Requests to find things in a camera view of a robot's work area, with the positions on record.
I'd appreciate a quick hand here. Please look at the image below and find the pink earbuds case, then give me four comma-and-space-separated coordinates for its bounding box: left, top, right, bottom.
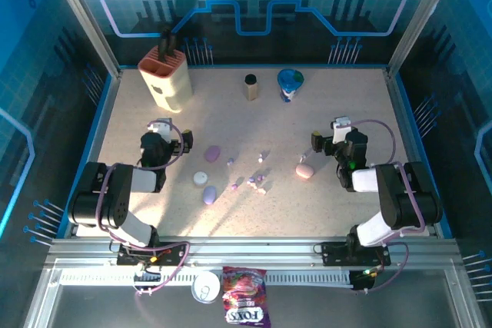
295, 163, 315, 180

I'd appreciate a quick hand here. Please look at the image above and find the pale lavender earbuds case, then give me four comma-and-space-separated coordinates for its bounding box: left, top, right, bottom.
202, 185, 218, 206

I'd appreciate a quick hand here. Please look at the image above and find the beige knife block orange top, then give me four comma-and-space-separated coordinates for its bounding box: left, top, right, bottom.
137, 45, 194, 114

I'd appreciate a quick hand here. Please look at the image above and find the blue plastic cup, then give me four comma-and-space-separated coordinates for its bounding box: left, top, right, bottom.
277, 68, 305, 103

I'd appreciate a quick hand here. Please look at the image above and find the wooden bottle black cap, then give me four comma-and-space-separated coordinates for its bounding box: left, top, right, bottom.
244, 73, 259, 101

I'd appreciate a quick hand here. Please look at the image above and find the black controller box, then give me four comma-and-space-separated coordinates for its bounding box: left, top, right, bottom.
348, 269, 377, 293

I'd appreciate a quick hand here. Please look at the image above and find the white round lid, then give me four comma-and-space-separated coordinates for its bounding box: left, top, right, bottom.
191, 270, 222, 305

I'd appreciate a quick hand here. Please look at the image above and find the Fox's candy bag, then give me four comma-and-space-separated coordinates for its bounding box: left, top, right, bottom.
221, 265, 272, 328

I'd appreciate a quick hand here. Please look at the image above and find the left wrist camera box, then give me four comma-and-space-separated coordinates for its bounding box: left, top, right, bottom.
147, 118, 173, 144

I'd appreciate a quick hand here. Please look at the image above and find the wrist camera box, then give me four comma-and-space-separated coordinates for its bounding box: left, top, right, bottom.
147, 118, 173, 144
331, 115, 353, 144

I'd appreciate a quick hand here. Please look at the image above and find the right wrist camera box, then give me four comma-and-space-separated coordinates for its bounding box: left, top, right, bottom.
331, 115, 353, 144

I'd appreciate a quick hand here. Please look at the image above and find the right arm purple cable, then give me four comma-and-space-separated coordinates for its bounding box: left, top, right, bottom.
347, 118, 427, 295

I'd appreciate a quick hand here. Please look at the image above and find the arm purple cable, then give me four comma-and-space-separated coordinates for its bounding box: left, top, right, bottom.
347, 118, 427, 295
95, 119, 191, 297

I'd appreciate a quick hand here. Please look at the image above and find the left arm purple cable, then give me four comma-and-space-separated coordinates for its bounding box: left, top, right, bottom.
95, 119, 191, 297

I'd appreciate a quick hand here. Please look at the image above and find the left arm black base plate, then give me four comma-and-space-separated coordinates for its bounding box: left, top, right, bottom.
116, 241, 190, 267

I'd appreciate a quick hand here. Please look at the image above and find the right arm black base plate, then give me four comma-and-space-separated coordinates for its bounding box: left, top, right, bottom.
320, 241, 392, 267

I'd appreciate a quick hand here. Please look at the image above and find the aluminium frame rail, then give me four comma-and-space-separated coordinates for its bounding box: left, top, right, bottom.
44, 236, 464, 270

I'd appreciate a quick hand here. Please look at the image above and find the white slotted cable duct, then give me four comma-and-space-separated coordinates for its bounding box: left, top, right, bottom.
59, 270, 353, 287

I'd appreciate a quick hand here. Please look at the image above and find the aluminium frame post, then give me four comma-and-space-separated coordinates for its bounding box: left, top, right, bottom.
42, 0, 122, 78
385, 0, 462, 79

